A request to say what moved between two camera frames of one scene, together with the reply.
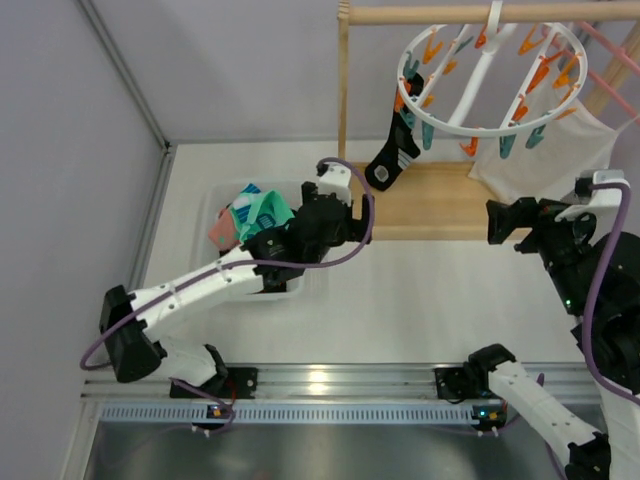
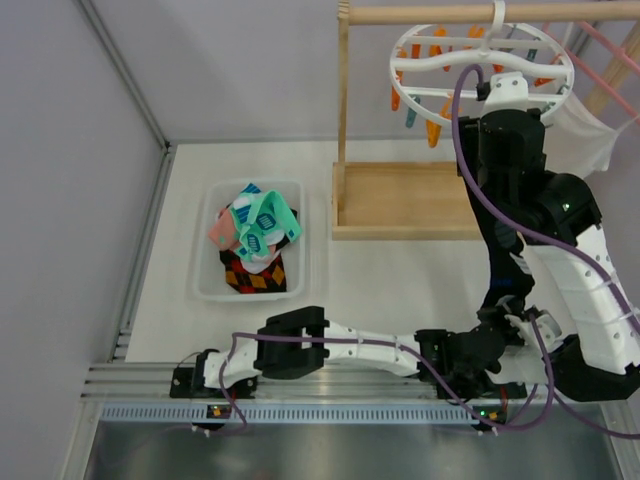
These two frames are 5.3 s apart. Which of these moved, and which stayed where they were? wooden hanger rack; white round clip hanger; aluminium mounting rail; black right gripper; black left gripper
Moved: white round clip hanger; black left gripper; black right gripper
Stayed: wooden hanger rack; aluminium mounting rail
